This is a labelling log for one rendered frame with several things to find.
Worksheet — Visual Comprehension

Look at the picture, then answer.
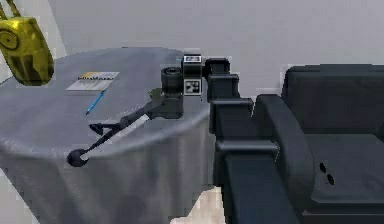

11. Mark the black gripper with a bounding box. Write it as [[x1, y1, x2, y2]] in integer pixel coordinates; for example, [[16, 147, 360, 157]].
[[66, 66, 185, 168]]

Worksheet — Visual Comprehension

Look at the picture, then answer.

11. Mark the blue pen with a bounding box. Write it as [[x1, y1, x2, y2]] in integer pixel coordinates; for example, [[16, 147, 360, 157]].
[[85, 88, 108, 116]]

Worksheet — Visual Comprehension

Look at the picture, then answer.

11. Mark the white and yellow notepad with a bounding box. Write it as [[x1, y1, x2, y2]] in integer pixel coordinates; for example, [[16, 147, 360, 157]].
[[65, 70, 121, 93]]

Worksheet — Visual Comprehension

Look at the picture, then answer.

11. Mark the round table with grey cloth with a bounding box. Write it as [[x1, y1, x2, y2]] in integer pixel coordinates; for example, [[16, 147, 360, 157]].
[[0, 46, 218, 224]]

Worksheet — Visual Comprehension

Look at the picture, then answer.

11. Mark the yellow spiral-marked object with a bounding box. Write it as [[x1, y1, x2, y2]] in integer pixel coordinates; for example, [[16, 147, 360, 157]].
[[0, 0, 56, 87]]

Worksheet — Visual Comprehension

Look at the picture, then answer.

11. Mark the black sofa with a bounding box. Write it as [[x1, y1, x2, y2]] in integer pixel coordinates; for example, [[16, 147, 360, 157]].
[[252, 63, 384, 224]]

